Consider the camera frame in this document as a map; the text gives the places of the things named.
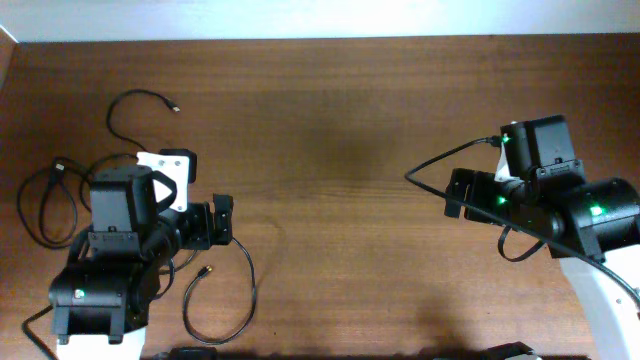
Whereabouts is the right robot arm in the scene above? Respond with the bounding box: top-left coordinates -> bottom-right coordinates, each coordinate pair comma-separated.
445,115 -> 639,359

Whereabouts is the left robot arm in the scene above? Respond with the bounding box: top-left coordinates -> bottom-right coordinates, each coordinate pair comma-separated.
49,165 -> 234,359

